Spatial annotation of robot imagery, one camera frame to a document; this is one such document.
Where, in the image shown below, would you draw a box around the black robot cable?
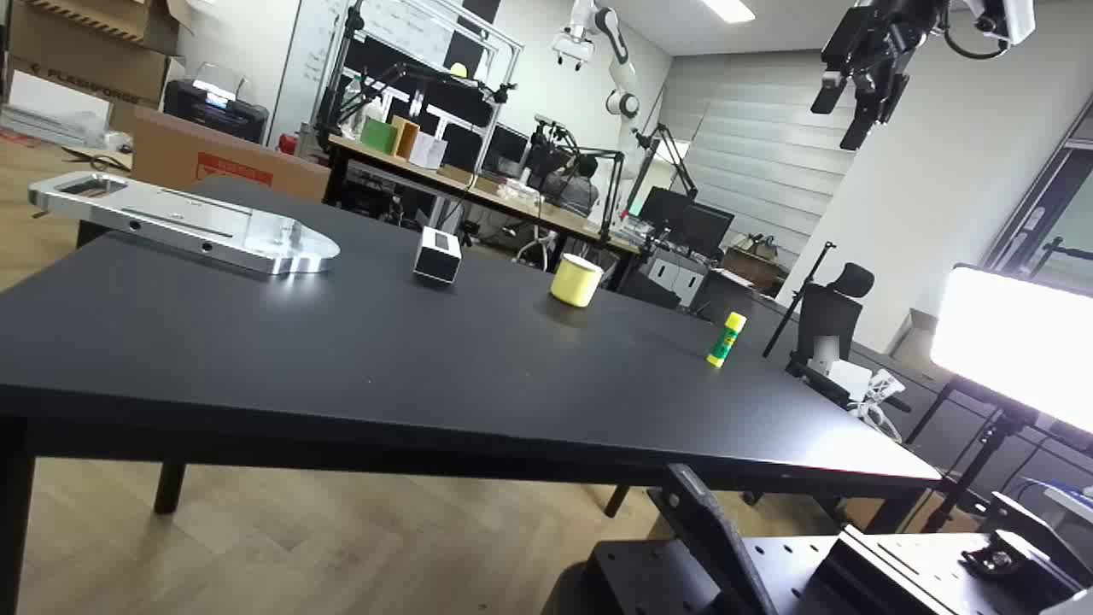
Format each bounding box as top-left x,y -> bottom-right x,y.
939,0 -> 1012,63

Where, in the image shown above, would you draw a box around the stacked brown cardboard boxes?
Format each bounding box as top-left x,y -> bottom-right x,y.
3,0 -> 186,109

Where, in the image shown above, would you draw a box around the green box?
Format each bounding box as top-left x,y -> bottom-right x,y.
360,111 -> 401,157

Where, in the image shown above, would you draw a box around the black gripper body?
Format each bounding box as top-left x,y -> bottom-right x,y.
820,0 -> 951,126

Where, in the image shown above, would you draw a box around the flat silver metal plate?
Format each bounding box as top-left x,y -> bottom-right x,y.
23,167 -> 345,284

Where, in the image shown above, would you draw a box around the black office chair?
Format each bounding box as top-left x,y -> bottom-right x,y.
782,258 -> 880,383

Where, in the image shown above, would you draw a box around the black computer monitor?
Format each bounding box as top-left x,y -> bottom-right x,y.
636,184 -> 737,263

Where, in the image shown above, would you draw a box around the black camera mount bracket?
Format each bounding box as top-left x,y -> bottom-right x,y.
589,457 -> 1093,615

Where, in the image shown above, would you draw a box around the small white box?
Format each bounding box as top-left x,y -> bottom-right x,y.
405,129 -> 452,174

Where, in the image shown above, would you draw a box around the black printer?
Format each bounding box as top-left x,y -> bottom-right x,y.
159,75 -> 272,145

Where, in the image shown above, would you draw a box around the green yellow glue stick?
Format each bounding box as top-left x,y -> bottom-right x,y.
702,306 -> 753,374

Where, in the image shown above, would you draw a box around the potted green plant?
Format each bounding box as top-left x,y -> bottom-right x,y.
735,230 -> 790,273

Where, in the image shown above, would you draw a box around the black light stand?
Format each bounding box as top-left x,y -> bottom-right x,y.
919,379 -> 1029,536

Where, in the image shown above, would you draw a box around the brown cardboard box red label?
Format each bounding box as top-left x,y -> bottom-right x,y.
125,104 -> 335,209

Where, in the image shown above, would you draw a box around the bright white light panel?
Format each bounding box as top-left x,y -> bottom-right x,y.
926,263 -> 1093,436

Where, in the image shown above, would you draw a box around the ceiling light strip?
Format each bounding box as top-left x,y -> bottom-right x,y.
701,0 -> 758,28

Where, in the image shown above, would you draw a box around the black metal shelf rack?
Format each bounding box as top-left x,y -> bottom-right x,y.
319,3 -> 528,174

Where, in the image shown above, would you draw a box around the yellow paper cup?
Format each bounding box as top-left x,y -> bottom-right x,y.
548,248 -> 605,309

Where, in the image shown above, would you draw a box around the small white black cube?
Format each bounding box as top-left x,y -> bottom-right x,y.
410,226 -> 463,291

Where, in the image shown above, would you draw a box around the wooden top workbench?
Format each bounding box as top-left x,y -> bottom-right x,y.
321,129 -> 644,276

